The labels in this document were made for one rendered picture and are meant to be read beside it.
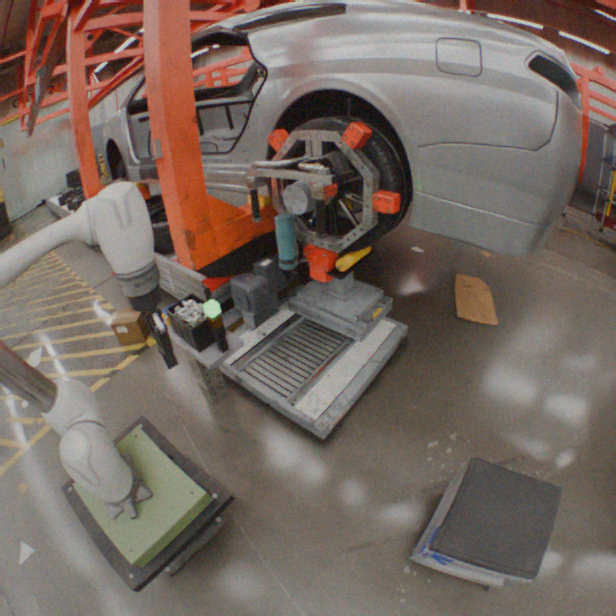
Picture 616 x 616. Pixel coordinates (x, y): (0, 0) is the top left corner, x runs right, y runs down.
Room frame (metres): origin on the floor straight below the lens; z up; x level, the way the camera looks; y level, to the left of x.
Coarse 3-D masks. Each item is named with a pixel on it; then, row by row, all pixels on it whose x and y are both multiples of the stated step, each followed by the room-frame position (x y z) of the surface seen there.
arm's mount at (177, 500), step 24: (120, 456) 0.37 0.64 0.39; (144, 456) 0.39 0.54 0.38; (144, 480) 0.30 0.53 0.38; (168, 480) 0.32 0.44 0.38; (192, 480) 0.33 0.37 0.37; (96, 504) 0.18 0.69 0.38; (144, 504) 0.22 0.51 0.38; (168, 504) 0.24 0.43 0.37; (192, 504) 0.25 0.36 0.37; (120, 528) 0.12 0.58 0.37; (144, 528) 0.14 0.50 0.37; (168, 528) 0.16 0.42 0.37; (144, 552) 0.06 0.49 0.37
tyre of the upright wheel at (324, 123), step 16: (304, 128) 1.47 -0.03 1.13; (320, 128) 1.41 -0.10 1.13; (336, 128) 1.36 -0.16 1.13; (368, 144) 1.27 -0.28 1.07; (384, 144) 1.29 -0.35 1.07; (384, 160) 1.22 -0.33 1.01; (400, 160) 1.32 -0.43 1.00; (384, 176) 1.22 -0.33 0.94; (400, 176) 1.25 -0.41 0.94; (400, 192) 1.23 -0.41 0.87; (400, 208) 1.25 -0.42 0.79; (384, 224) 1.21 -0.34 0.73; (368, 240) 1.26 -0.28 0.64
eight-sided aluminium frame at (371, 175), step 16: (288, 144) 1.43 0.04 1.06; (336, 144) 1.26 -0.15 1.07; (272, 160) 1.49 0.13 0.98; (352, 160) 1.22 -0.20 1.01; (368, 160) 1.23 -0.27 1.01; (368, 176) 1.17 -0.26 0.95; (272, 192) 1.51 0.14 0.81; (368, 192) 1.17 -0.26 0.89; (368, 208) 1.17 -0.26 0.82; (304, 224) 1.46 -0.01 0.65; (368, 224) 1.17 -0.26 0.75; (304, 240) 1.38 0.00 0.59; (320, 240) 1.33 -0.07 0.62; (336, 240) 1.32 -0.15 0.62; (352, 240) 1.22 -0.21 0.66
